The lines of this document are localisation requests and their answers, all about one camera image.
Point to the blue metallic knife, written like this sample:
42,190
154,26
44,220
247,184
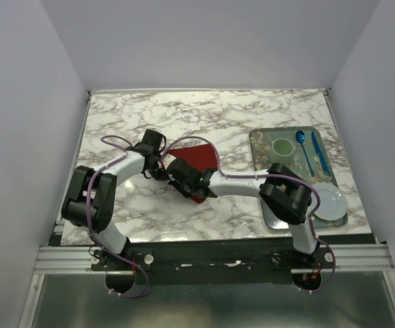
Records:
320,154

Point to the light green cup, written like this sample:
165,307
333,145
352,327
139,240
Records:
283,147

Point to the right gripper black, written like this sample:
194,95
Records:
175,184

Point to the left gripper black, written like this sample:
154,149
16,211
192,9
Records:
162,175

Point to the dark red cloth napkin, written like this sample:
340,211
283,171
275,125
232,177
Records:
200,157

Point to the floral teal serving tray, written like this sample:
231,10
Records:
261,140

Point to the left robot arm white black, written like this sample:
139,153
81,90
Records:
90,197

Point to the pale blue small plate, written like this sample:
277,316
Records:
333,202

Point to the blue metallic spoon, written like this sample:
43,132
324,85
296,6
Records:
300,138

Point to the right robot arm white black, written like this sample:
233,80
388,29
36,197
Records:
289,198

